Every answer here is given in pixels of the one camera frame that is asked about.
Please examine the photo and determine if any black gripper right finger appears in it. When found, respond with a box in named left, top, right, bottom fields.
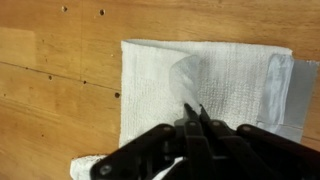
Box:
left=199, top=103, right=320, bottom=180

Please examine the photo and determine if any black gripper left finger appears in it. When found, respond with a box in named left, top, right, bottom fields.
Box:
left=89, top=102, right=214, bottom=180

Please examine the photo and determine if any white woven towel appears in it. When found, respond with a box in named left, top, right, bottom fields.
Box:
left=69, top=39, right=295, bottom=180

